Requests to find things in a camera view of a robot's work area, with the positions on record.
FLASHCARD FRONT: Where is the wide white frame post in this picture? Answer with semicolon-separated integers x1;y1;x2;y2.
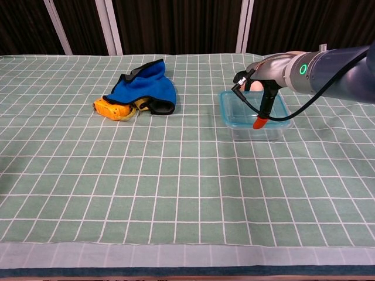
95;0;123;56

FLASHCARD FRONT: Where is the blue cloth with black trim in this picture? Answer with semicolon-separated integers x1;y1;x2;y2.
102;58;178;115

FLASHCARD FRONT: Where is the thin white frame post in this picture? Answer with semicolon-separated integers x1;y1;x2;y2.
43;0;73;56

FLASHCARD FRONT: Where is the teal container lid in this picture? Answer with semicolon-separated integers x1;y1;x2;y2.
219;90;294;130

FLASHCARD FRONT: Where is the dark pleated curtain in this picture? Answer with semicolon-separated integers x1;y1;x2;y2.
0;0;375;56

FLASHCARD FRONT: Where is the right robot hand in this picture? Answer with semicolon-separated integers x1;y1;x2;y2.
233;52;294;130

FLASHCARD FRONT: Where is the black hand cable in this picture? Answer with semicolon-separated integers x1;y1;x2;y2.
231;76;370;122

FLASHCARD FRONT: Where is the green checked tablecloth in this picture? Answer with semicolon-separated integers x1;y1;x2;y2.
0;53;375;277

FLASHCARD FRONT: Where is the yellow tape measure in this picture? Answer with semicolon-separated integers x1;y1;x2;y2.
93;97;151;122

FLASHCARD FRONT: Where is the clear plastic container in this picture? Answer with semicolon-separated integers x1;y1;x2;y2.
230;122;285;142

